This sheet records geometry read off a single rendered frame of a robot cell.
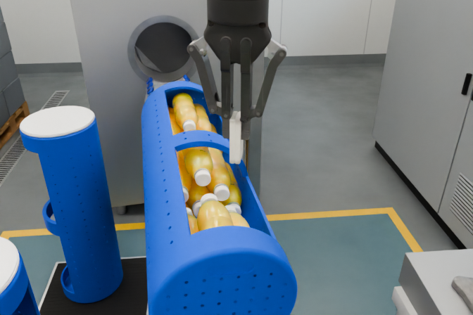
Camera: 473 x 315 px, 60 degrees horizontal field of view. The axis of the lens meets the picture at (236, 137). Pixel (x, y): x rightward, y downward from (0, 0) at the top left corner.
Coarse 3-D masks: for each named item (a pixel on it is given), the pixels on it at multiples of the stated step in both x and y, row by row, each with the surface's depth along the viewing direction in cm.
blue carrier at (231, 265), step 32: (160, 96) 137; (192, 96) 149; (160, 128) 118; (160, 160) 103; (160, 192) 92; (160, 224) 83; (256, 224) 104; (160, 256) 76; (192, 256) 71; (224, 256) 71; (256, 256) 72; (160, 288) 71; (192, 288) 73; (224, 288) 74; (256, 288) 76; (288, 288) 78
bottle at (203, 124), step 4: (196, 104) 149; (200, 104) 150; (196, 108) 145; (200, 108) 146; (204, 108) 149; (200, 112) 142; (204, 112) 144; (200, 116) 140; (204, 116) 141; (200, 120) 137; (204, 120) 137; (208, 120) 140; (200, 124) 135; (204, 124) 136; (208, 124) 137; (196, 128) 135; (200, 128) 135; (204, 128) 135; (208, 128) 136
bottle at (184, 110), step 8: (176, 96) 142; (184, 96) 141; (176, 104) 138; (184, 104) 135; (192, 104) 137; (176, 112) 133; (184, 112) 130; (192, 112) 131; (176, 120) 132; (184, 120) 129; (192, 120) 129
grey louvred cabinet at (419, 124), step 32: (416, 0) 273; (448, 0) 238; (416, 32) 275; (448, 32) 240; (384, 64) 324; (416, 64) 277; (448, 64) 241; (384, 96) 326; (416, 96) 279; (448, 96) 242; (384, 128) 329; (416, 128) 280; (448, 128) 244; (416, 160) 282; (448, 160) 245; (416, 192) 292; (448, 192) 247; (448, 224) 248
